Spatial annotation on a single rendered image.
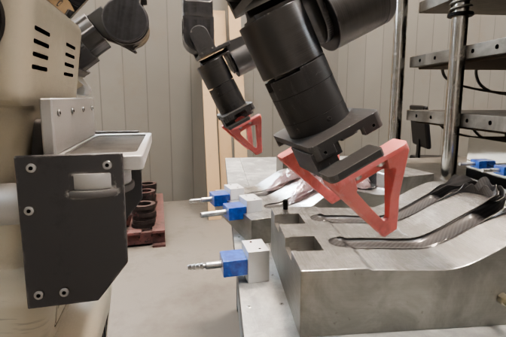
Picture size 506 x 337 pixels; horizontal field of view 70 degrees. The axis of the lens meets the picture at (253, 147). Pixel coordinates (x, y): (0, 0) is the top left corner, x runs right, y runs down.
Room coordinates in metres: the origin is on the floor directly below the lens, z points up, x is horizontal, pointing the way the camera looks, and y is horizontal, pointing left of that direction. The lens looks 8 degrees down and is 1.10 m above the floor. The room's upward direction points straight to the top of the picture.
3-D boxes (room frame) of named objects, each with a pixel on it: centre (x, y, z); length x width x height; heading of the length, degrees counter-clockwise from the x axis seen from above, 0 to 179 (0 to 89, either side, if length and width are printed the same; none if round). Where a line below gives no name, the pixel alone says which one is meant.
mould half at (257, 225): (0.92, -0.18, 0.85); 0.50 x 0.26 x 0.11; 113
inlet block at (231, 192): (0.86, 0.09, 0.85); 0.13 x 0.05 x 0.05; 113
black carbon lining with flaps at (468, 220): (0.58, -0.28, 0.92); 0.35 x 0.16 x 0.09; 95
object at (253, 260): (0.57, 0.04, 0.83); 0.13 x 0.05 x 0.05; 104
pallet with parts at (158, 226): (2.98, 1.15, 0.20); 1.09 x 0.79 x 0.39; 13
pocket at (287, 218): (0.61, -0.06, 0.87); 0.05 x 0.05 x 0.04; 5
